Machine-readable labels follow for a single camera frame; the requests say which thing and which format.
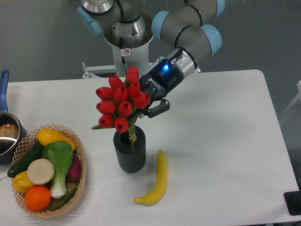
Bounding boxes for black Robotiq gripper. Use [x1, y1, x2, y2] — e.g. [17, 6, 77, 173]
[137, 48, 197, 118]

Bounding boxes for red tulip bouquet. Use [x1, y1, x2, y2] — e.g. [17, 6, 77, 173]
[91, 66, 151, 152]

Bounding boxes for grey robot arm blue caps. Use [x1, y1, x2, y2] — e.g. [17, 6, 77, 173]
[77, 0, 225, 121]

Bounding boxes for dark grey ribbed vase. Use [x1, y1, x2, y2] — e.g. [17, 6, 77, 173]
[113, 126, 146, 173]

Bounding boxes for yellow banana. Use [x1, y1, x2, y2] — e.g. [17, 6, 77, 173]
[133, 150, 168, 206]

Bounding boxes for purple sweet potato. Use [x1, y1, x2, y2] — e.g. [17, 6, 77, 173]
[68, 155, 82, 180]

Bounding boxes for green bok choy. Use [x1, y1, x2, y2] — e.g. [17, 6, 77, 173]
[42, 141, 73, 199]

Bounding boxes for yellow squash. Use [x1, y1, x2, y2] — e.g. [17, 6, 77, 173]
[37, 128, 76, 151]

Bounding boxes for dark green cucumber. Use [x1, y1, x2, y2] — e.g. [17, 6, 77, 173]
[7, 140, 44, 178]

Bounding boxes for green bean pod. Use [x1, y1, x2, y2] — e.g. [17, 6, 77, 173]
[50, 187, 78, 211]

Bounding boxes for woven wicker basket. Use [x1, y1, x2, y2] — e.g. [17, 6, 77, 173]
[8, 124, 87, 218]

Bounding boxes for cream round radish slice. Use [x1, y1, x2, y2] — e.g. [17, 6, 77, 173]
[27, 159, 55, 185]

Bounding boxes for orange fruit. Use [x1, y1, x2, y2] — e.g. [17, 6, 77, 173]
[25, 186, 51, 211]

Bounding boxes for black device at table edge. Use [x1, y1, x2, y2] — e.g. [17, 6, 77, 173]
[284, 191, 301, 216]

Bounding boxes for yellow bell pepper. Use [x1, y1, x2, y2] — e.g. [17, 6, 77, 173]
[12, 171, 35, 194]

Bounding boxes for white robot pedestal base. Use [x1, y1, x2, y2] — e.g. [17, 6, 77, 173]
[82, 42, 164, 79]

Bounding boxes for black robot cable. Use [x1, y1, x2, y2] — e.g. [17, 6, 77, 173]
[119, 36, 130, 77]

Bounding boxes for blue handled saucepan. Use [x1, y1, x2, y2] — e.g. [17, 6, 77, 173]
[0, 69, 27, 165]

